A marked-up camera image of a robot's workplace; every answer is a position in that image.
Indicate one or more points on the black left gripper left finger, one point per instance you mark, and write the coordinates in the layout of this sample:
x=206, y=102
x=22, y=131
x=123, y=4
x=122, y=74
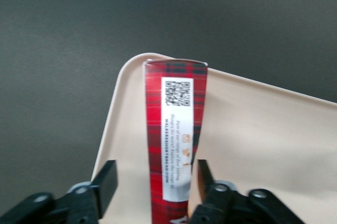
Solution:
x=79, y=203

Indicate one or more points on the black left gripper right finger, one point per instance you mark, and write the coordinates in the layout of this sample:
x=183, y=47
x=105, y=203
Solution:
x=237, y=208

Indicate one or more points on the red tartan cookie box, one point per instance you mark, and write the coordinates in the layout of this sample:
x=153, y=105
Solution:
x=179, y=129

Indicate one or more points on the beige plastic tray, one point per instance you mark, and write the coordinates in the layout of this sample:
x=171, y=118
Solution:
x=250, y=134

